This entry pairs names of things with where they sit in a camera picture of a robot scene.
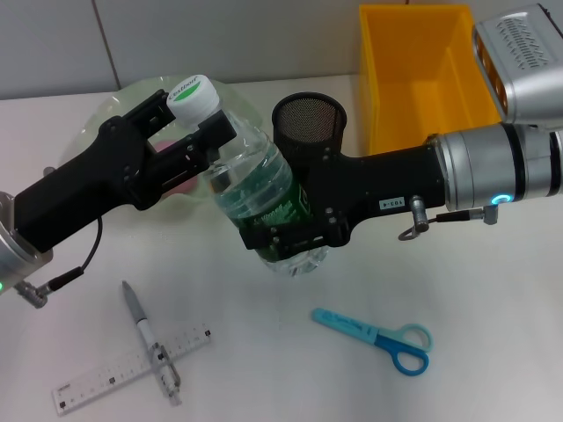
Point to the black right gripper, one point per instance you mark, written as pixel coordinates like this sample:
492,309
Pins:
378,184

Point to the blue scissors with sheath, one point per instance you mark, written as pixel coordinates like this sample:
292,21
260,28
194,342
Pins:
343,324

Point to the grey and white pen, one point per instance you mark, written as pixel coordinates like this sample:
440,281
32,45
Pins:
141,323

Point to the transparent plastic ruler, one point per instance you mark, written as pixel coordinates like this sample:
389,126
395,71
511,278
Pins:
88,387

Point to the pink toy peach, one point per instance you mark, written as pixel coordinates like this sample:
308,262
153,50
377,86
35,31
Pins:
165,146

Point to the yellow plastic bin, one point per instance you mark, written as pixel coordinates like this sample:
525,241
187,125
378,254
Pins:
409,66

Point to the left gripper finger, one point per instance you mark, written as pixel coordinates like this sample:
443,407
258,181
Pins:
215,129

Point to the black mesh pen holder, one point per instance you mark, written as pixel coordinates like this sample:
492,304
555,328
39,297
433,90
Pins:
308,118

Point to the clear green-label water bottle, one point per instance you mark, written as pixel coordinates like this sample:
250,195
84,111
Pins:
255,180

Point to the green glass fruit plate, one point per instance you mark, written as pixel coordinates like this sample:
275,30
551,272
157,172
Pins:
92,118

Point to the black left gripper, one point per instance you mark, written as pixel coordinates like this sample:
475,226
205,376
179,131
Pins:
75,191

